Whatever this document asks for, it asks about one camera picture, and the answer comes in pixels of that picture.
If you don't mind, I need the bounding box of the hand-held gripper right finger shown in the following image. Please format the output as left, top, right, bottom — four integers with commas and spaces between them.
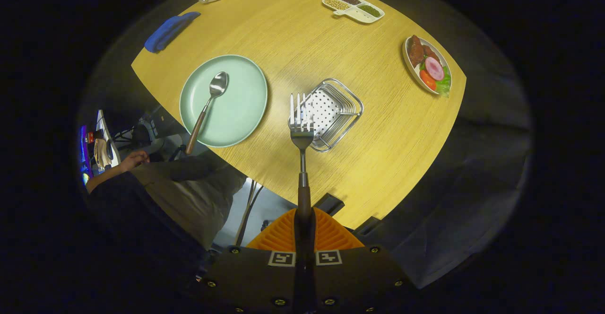
310, 208, 417, 314

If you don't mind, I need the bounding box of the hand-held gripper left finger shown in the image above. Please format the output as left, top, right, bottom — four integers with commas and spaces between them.
194, 208, 303, 314

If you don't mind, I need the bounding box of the fork with wooden handle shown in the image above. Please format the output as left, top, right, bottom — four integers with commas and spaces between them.
288, 93, 316, 258

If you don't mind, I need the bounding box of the spoon with wooden handle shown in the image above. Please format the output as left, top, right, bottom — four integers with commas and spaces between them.
185, 71, 229, 155

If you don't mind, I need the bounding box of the person's dark top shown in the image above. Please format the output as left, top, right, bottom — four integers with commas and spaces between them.
87, 172, 208, 277

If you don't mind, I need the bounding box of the green plate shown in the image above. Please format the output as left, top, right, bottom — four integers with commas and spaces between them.
179, 54, 268, 148

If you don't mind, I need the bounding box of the beige cloth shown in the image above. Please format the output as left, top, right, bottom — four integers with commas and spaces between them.
94, 138, 113, 169

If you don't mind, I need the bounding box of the glowing computer monitor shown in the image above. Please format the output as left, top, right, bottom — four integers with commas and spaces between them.
78, 125, 93, 184

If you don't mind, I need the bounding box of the white panel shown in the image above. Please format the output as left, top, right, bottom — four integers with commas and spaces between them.
95, 110, 121, 168

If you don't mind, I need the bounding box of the green lettuce leaf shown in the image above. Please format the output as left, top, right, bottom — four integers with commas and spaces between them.
435, 67, 452, 98

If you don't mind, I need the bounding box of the white plate of food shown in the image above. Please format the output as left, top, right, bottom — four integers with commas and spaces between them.
402, 35, 453, 98

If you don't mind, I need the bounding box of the pink ham slice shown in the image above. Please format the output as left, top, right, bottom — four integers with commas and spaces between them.
424, 56, 445, 81

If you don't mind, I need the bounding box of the brown meat piece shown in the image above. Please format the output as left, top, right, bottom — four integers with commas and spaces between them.
407, 35, 425, 67

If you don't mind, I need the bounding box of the blue cloth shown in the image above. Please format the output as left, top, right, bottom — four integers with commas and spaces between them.
144, 11, 201, 53

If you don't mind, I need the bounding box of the white divided dish with beans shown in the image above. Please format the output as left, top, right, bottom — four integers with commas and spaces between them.
322, 0, 385, 24

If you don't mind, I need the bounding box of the black table frame bracket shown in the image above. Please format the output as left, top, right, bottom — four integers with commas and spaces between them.
313, 192, 346, 216
354, 216, 381, 235

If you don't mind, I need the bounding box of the dark cable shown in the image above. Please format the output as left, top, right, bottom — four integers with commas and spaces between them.
235, 179, 264, 247

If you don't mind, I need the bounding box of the metal wire basket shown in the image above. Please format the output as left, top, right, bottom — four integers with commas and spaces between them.
288, 78, 364, 153

